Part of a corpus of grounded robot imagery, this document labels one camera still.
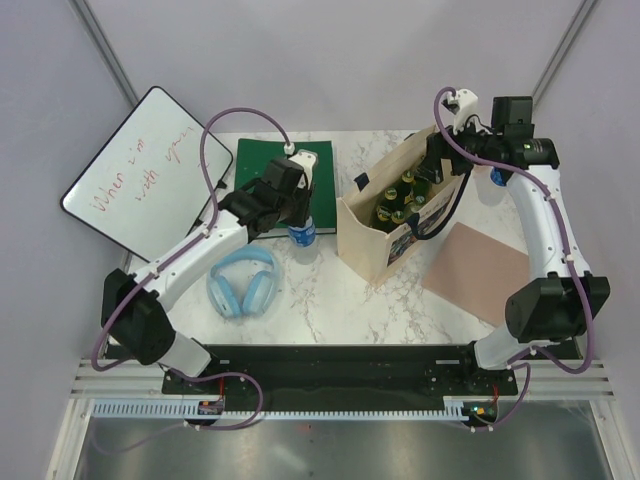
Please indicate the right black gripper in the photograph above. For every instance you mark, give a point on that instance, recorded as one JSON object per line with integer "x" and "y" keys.
{"x": 439, "y": 146}

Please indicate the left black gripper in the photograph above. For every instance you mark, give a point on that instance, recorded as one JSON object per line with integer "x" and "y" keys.
{"x": 300, "y": 217}

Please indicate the green glass bottle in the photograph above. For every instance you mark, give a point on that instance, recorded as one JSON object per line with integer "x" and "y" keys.
{"x": 390, "y": 201}
{"x": 415, "y": 206}
{"x": 405, "y": 188}

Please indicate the beige canvas tote bag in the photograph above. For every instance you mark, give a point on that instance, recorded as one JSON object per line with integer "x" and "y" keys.
{"x": 375, "y": 255}

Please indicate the Pocari Sweat water bottle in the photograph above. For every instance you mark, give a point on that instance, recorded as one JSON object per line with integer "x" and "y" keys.
{"x": 497, "y": 178}

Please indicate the green Perrier bottle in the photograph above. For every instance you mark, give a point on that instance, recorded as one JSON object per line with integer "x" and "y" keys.
{"x": 383, "y": 219}

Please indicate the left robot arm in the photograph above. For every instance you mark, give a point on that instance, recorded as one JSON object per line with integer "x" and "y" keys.
{"x": 135, "y": 306}

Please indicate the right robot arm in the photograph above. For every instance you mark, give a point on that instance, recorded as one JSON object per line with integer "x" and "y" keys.
{"x": 553, "y": 315}

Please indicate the clear Chang glass bottle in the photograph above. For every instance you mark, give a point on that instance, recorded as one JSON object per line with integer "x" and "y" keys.
{"x": 398, "y": 218}

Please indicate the blue headphones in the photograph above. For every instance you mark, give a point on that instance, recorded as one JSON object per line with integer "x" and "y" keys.
{"x": 244, "y": 283}

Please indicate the pink board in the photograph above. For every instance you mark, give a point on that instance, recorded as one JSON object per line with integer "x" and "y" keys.
{"x": 477, "y": 273}

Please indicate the white whiteboard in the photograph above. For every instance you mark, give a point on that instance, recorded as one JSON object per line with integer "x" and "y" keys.
{"x": 148, "y": 184}

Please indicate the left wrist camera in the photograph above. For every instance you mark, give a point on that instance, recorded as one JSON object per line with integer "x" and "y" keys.
{"x": 306, "y": 159}

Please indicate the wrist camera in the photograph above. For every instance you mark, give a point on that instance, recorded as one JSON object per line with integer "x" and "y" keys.
{"x": 306, "y": 159}
{"x": 463, "y": 105}

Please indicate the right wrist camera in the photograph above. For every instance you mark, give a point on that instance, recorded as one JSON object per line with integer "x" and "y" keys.
{"x": 463, "y": 105}

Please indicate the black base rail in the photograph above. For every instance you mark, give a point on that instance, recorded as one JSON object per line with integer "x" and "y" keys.
{"x": 350, "y": 379}

